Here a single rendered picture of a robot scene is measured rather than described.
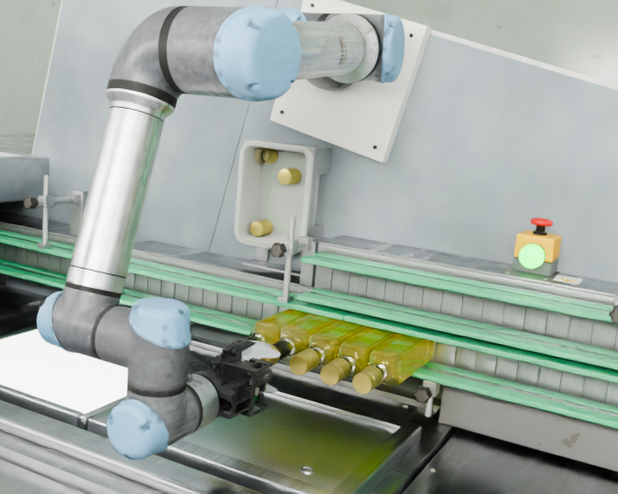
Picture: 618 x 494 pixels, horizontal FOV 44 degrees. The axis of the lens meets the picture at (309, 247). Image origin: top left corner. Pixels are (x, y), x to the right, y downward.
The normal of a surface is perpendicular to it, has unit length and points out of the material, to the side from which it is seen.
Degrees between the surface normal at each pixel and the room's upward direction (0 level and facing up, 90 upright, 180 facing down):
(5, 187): 90
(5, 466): 90
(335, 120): 0
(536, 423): 0
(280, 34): 82
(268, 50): 82
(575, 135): 0
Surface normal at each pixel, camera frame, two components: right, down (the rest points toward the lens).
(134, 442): -0.46, 0.11
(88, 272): 0.00, -0.09
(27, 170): 0.89, 0.16
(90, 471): 0.09, -0.98
